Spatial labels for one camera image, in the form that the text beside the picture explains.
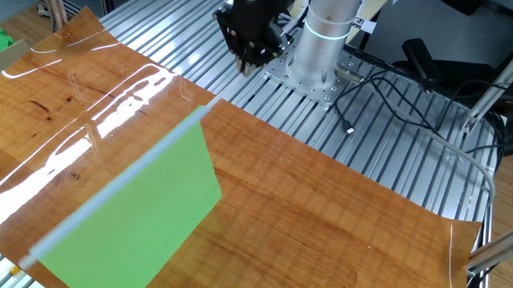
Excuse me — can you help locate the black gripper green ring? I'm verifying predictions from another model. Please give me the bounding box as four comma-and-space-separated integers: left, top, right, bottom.
210, 0, 295, 79

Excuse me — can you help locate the green plastic sheet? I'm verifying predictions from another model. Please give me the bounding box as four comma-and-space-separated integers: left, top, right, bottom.
17, 62, 251, 288

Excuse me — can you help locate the white marker tag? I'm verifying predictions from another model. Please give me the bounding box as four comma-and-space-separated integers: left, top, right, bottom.
352, 16, 378, 36

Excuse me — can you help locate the beige board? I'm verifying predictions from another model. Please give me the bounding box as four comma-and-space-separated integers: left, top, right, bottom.
347, 0, 402, 45

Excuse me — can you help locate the glossy wood-grain mat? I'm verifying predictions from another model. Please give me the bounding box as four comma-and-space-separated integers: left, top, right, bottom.
0, 2, 489, 288

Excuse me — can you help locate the aluminium profile bar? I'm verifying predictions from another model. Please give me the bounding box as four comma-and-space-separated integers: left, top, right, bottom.
465, 217, 513, 278
462, 29, 513, 135

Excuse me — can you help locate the cardboard box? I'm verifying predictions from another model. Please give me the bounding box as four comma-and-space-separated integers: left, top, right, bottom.
0, 38, 31, 85

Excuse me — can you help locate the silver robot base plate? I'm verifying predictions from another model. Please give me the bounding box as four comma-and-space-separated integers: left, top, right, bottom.
262, 45, 359, 109

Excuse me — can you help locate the silver cable connector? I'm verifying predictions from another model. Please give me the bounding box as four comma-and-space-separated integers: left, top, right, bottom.
334, 65, 366, 85

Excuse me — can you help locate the black usb cable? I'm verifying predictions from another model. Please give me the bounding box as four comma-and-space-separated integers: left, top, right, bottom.
331, 68, 446, 138

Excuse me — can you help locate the wooden frame post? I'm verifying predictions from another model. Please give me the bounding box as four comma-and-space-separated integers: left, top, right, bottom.
40, 0, 70, 31

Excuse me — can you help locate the grey thick cable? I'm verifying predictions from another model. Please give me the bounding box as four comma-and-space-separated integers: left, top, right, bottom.
380, 97, 501, 217

